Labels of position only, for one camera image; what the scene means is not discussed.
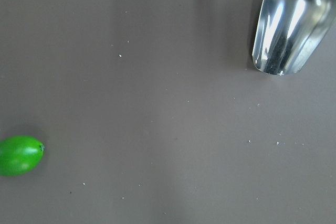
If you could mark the metal scoop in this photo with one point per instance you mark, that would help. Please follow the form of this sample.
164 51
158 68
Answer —
288 32

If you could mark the green lime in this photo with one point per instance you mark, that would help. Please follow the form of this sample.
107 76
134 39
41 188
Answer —
20 154

